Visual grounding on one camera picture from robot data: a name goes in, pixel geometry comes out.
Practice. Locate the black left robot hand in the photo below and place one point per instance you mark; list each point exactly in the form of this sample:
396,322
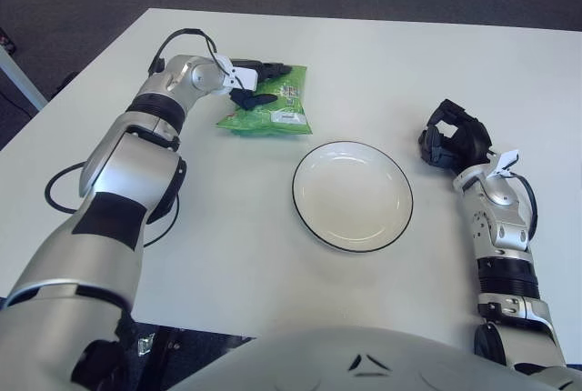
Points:
268,70

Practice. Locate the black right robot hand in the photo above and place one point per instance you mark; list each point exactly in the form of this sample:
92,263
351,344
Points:
468,141

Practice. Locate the green snack bag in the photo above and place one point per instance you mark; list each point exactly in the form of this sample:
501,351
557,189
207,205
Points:
282,107

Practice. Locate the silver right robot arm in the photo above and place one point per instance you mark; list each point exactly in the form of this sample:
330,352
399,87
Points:
504,232

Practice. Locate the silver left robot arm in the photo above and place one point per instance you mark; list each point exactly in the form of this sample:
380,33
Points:
132,168

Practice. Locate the white plate with black rim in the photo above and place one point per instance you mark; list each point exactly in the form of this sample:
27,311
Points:
352,200

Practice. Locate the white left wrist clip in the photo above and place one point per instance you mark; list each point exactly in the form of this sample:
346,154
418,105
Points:
243,77

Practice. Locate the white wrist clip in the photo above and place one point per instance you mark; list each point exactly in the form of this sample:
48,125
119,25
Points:
505,160
243,77

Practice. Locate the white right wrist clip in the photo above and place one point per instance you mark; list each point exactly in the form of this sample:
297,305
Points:
505,160

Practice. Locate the white neighbouring table leg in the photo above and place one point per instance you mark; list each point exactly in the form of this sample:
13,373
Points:
20,82

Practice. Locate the dark floor object by leg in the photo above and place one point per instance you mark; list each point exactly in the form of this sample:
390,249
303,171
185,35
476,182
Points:
5,40

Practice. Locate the silver robot torso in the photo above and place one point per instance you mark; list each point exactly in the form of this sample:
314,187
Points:
318,359

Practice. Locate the shiny bracket under table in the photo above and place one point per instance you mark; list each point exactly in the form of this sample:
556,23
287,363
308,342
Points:
146,343

